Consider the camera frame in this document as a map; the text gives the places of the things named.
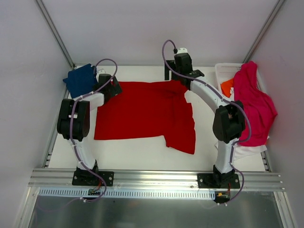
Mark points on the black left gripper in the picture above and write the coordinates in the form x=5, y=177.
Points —
x=115, y=88

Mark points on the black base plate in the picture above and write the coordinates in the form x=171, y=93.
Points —
x=85, y=178
x=218, y=181

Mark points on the pink t shirt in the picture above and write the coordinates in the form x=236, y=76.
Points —
x=258, y=106

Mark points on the orange t shirt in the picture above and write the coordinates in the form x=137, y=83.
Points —
x=227, y=88

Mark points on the red t shirt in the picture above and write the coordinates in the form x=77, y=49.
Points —
x=144, y=110

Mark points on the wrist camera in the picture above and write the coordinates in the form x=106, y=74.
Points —
x=100, y=71
x=180, y=50

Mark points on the right aluminium frame post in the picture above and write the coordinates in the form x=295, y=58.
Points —
x=264, y=29

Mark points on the white plastic basket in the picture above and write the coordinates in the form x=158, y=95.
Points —
x=226, y=71

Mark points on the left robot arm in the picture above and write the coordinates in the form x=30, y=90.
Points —
x=74, y=125

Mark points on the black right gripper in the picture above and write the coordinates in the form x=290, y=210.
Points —
x=169, y=69

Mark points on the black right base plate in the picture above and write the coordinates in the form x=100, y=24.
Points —
x=218, y=181

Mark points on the white slotted cable duct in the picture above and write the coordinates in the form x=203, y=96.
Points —
x=127, y=193

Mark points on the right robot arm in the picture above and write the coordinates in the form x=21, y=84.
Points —
x=229, y=120

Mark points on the folded blue t shirt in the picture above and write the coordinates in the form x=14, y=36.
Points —
x=80, y=81

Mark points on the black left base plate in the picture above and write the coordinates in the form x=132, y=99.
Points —
x=85, y=178

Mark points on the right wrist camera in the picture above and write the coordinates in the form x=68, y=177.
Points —
x=180, y=50

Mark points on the aluminium frame post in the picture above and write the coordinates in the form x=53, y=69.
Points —
x=51, y=25
x=264, y=29

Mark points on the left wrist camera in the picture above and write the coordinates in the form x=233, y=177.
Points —
x=100, y=71

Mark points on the aluminium mounting rail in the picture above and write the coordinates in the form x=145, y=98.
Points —
x=156, y=180

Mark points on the left aluminium frame post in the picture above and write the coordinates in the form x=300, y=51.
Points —
x=51, y=25

